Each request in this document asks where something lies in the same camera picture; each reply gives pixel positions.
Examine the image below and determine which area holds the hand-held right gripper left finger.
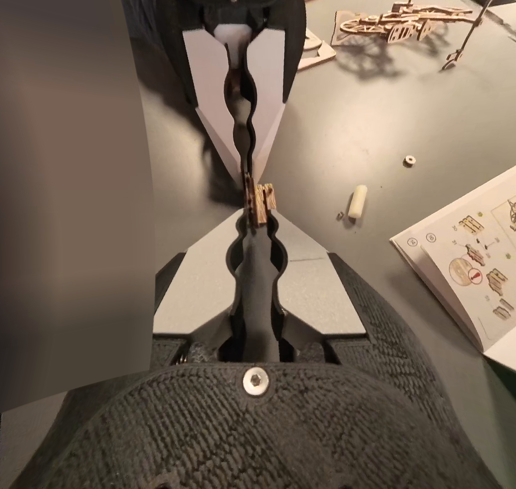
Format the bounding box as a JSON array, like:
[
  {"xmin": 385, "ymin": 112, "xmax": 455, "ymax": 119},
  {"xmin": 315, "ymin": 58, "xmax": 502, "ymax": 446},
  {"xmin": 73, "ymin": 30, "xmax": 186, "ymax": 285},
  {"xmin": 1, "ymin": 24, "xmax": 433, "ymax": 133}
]
[{"xmin": 153, "ymin": 208, "xmax": 248, "ymax": 335}]

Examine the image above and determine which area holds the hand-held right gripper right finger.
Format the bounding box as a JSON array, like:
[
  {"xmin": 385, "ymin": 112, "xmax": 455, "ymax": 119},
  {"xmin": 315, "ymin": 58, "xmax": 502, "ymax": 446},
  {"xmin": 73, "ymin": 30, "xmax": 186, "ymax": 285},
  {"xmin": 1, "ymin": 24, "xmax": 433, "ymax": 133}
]
[{"xmin": 266, "ymin": 213, "xmax": 367, "ymax": 335}]

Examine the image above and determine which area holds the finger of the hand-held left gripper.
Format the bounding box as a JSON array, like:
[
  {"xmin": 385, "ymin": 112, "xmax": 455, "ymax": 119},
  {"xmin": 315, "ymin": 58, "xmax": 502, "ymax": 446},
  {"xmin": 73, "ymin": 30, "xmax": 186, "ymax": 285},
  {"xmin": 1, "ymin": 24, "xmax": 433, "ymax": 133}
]
[
  {"xmin": 244, "ymin": 27, "xmax": 289, "ymax": 180},
  {"xmin": 181, "ymin": 28, "xmax": 247, "ymax": 185}
]

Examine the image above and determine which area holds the slatted wooden model panel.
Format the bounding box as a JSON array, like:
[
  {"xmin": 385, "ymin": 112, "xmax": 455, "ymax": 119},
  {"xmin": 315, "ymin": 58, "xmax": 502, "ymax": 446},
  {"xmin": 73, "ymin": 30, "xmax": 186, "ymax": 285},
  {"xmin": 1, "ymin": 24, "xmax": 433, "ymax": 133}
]
[{"xmin": 252, "ymin": 182, "xmax": 279, "ymax": 229}]

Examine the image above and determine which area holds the small notched wooden model part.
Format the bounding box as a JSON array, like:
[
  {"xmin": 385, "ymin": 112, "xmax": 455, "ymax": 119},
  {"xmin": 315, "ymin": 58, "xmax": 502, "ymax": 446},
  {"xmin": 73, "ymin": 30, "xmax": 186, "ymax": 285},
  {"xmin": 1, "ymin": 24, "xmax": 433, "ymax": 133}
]
[{"xmin": 243, "ymin": 173, "xmax": 259, "ymax": 216}]

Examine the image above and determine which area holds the person's left forearm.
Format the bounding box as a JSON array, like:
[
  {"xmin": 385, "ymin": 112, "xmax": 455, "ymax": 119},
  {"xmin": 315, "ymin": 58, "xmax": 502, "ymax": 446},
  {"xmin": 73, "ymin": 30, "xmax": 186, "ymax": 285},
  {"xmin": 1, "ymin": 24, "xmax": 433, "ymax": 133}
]
[{"xmin": 116, "ymin": 0, "xmax": 163, "ymax": 54}]

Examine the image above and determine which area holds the assembled wooden model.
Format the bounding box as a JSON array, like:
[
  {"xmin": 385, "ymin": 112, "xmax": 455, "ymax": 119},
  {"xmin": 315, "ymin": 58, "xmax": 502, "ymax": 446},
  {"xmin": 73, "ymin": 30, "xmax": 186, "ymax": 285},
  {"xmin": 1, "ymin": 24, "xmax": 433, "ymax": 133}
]
[{"xmin": 331, "ymin": 0, "xmax": 474, "ymax": 47}]

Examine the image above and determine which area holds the cream cylindrical wax stick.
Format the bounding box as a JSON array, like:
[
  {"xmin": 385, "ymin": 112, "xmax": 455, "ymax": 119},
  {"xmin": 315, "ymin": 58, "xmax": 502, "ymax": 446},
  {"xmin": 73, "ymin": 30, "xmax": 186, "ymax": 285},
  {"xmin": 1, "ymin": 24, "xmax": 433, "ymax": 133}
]
[{"xmin": 347, "ymin": 184, "xmax": 368, "ymax": 219}]

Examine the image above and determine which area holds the white instruction booklet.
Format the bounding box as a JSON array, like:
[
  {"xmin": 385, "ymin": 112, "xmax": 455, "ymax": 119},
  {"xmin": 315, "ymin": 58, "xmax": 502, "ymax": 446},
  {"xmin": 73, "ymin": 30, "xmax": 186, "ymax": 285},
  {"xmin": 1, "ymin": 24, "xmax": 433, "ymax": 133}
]
[{"xmin": 389, "ymin": 166, "xmax": 516, "ymax": 371}]

